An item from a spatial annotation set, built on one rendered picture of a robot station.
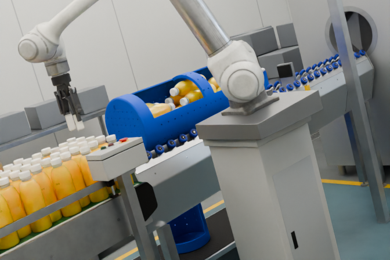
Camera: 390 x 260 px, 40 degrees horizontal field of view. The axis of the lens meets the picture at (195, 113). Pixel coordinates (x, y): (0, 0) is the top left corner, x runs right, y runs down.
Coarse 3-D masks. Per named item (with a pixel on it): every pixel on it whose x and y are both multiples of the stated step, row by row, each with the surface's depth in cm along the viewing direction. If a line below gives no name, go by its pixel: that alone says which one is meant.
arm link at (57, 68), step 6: (60, 60) 210; (66, 60) 213; (48, 66) 210; (54, 66) 210; (60, 66) 210; (66, 66) 212; (48, 72) 211; (54, 72) 210; (60, 72) 211; (66, 72) 214
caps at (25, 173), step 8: (16, 160) 219; (24, 160) 214; (32, 160) 208; (40, 160) 208; (48, 160) 202; (56, 160) 196; (8, 168) 211; (16, 168) 205; (24, 168) 200; (32, 168) 195; (40, 168) 196; (16, 176) 193; (24, 176) 188; (0, 184) 186
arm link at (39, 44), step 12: (84, 0) 198; (96, 0) 202; (60, 12) 195; (72, 12) 195; (48, 24) 194; (60, 24) 194; (24, 36) 191; (36, 36) 191; (48, 36) 193; (24, 48) 189; (36, 48) 189; (48, 48) 194; (36, 60) 192
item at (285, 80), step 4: (280, 64) 328; (284, 64) 325; (288, 64) 322; (292, 64) 324; (280, 68) 326; (284, 68) 324; (288, 68) 322; (292, 68) 324; (280, 72) 327; (284, 72) 325; (288, 72) 323; (292, 72) 323; (280, 76) 328; (284, 76) 326; (288, 76) 324; (292, 76) 324; (284, 80) 329; (288, 80) 327; (292, 80) 325; (284, 84) 330; (292, 84) 326
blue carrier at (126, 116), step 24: (192, 72) 267; (120, 96) 239; (144, 96) 262; (168, 96) 277; (216, 96) 263; (120, 120) 241; (144, 120) 231; (168, 120) 240; (192, 120) 252; (144, 144) 234
